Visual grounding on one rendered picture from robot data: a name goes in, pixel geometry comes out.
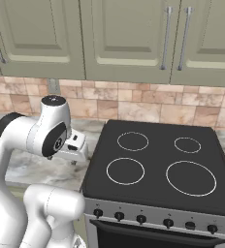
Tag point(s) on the black oven door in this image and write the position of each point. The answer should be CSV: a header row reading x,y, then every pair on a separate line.
x,y
143,240

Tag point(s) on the black hob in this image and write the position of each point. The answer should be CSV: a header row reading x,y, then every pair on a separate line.
x,y
156,161

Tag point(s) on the grey wall socket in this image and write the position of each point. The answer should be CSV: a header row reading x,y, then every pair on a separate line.
x,y
54,86

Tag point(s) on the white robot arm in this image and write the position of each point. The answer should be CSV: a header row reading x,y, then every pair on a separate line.
x,y
7,193

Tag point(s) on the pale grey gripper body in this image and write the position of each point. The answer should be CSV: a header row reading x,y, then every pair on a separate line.
x,y
80,155

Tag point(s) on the black oven knob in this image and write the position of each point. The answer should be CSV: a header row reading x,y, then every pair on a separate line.
x,y
168,223
119,216
141,219
212,229
98,212
190,225

